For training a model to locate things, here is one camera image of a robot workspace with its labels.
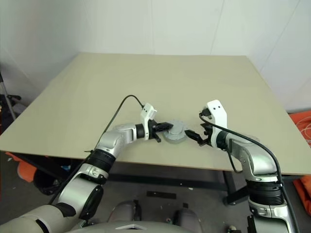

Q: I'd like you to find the black table frame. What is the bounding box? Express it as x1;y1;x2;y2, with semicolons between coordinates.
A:
106;166;251;207

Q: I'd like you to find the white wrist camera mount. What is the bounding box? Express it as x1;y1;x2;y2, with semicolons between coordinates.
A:
206;99;228;148
140;103;158;141

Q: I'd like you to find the black bin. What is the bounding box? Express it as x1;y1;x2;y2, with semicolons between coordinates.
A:
33;167;62;196

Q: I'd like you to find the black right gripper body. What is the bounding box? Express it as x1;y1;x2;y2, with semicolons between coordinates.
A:
199;122;214;147

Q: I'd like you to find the thin white cord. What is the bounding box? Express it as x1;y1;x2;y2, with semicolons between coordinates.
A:
294;118;311;147

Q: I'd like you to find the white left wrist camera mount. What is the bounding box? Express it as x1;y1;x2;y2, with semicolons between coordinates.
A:
140;103;158;141

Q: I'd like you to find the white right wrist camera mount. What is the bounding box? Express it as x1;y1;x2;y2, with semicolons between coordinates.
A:
206;99;228;148

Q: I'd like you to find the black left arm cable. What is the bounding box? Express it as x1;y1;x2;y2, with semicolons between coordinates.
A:
48;95;144;205

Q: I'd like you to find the grey motor housing with coils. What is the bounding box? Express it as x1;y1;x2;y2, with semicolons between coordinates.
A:
163;130;189;145

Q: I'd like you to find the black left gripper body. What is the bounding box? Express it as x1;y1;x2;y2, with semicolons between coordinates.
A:
147;118;162;143

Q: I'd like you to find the grey robot torso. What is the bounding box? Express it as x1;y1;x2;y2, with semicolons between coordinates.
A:
72;221;207;233

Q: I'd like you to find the metal tripod stand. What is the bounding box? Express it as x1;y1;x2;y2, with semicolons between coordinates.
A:
0;70;22;121

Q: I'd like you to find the orange fabric item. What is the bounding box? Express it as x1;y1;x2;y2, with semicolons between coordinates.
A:
288;112;311;148
5;151;37;183
292;175;311;207

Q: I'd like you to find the grey motor lid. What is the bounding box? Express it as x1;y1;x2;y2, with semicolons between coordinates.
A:
167;118;187;136

